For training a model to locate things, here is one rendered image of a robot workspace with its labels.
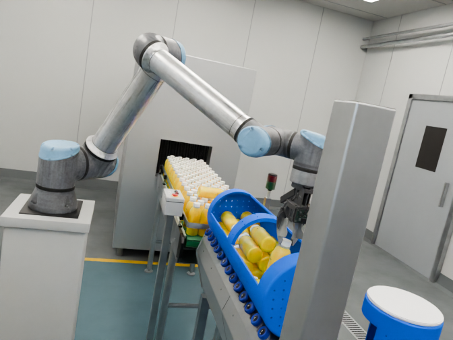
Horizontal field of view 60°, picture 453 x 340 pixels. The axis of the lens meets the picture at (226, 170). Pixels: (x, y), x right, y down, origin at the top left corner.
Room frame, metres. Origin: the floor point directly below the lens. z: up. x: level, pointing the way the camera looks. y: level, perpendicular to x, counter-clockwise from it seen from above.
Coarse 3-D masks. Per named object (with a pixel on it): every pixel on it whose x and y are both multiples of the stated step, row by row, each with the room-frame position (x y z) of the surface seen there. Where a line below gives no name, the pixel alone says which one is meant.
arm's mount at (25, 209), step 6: (24, 204) 1.53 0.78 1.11; (78, 204) 1.65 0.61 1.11; (24, 210) 1.47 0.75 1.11; (30, 210) 1.48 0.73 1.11; (78, 210) 1.58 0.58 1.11; (48, 216) 1.47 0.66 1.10; (54, 216) 1.48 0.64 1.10; (60, 216) 1.49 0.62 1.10; (66, 216) 1.50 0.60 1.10; (72, 216) 1.51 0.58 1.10; (78, 216) 1.53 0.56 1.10
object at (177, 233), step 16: (160, 176) 3.47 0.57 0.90; (160, 192) 3.22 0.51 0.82; (160, 208) 3.40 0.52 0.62; (176, 224) 2.28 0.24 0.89; (160, 240) 3.42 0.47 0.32; (176, 240) 2.20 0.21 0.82; (176, 256) 2.11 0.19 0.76; (192, 256) 2.28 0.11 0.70; (192, 272) 3.50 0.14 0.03; (176, 304) 2.38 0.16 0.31; (192, 304) 2.42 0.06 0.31; (160, 320) 2.35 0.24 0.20; (160, 336) 2.35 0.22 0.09
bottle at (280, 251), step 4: (276, 248) 1.25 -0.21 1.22; (280, 248) 1.24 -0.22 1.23; (284, 248) 1.24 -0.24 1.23; (288, 248) 1.24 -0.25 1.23; (272, 252) 1.25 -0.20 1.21; (276, 252) 1.23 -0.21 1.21; (280, 252) 1.23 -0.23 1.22; (284, 252) 1.23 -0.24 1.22; (288, 252) 1.24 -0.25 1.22; (272, 256) 1.24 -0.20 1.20; (276, 256) 1.23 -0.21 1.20; (280, 256) 1.22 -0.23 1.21; (272, 260) 1.23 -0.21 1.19; (268, 264) 1.24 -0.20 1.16
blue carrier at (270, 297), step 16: (224, 192) 1.96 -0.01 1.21; (240, 192) 1.95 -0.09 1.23; (208, 208) 1.96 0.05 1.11; (224, 208) 1.98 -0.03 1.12; (240, 208) 2.01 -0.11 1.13; (256, 208) 2.03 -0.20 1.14; (208, 224) 1.95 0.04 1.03; (240, 224) 1.56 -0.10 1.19; (272, 224) 1.82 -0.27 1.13; (224, 240) 1.60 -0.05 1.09; (240, 256) 1.41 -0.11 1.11; (288, 256) 1.20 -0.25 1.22; (240, 272) 1.37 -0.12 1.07; (272, 272) 1.17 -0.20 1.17; (288, 272) 1.15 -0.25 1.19; (256, 288) 1.20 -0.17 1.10; (272, 288) 1.14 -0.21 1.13; (288, 288) 1.15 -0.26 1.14; (256, 304) 1.19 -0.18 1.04; (272, 304) 1.14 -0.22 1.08; (272, 320) 1.14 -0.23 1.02
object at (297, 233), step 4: (296, 224) 1.25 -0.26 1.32; (300, 224) 1.24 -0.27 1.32; (296, 228) 1.25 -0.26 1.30; (300, 228) 1.24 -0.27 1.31; (292, 232) 1.27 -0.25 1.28; (296, 232) 1.25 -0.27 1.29; (300, 232) 1.24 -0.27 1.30; (292, 236) 1.27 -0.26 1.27; (296, 236) 1.25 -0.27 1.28; (300, 236) 1.23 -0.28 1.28; (292, 240) 1.25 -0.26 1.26; (296, 240) 1.26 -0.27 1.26; (292, 244) 1.25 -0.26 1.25
